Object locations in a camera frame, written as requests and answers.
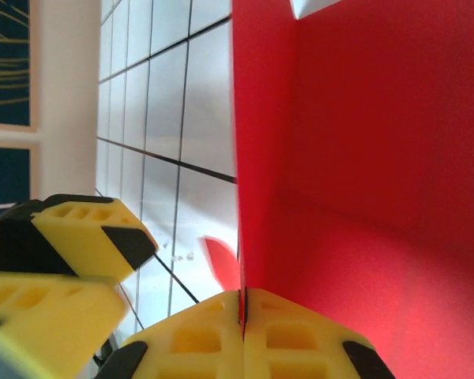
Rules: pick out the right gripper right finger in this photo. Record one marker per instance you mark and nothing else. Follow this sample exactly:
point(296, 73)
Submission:
point(292, 343)

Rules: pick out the red square paper sheet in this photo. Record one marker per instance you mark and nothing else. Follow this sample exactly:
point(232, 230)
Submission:
point(359, 158)

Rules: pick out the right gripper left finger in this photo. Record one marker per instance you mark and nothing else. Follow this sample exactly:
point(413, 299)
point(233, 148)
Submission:
point(197, 343)

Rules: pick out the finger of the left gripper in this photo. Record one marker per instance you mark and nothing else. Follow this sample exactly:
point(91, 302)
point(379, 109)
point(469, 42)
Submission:
point(83, 225)
point(43, 316)

